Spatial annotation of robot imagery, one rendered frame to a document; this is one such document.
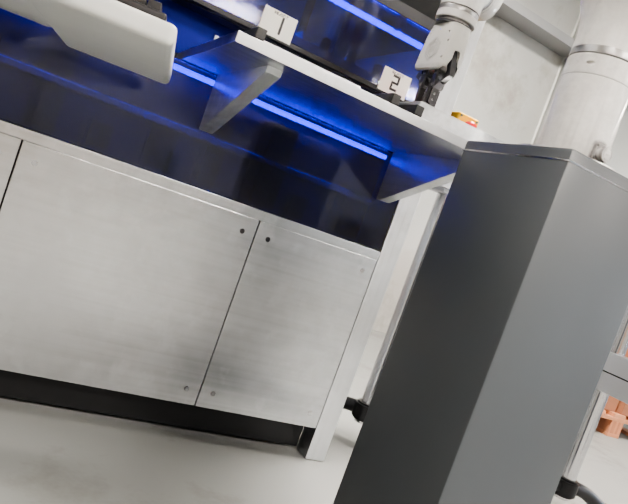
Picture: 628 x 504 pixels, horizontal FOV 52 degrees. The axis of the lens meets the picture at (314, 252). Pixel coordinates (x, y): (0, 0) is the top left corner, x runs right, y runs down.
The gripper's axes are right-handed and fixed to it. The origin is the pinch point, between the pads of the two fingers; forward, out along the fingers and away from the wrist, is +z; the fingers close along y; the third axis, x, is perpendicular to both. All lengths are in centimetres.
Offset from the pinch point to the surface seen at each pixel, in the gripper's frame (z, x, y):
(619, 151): -98, 358, -277
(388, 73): -8.8, 5.9, -31.5
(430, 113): 3.7, -1.4, 5.9
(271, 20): -7.5, -27.2, -31.4
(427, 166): 10.9, 15.1, -13.6
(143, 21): 14, -60, 29
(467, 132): 3.9, 8.4, 6.0
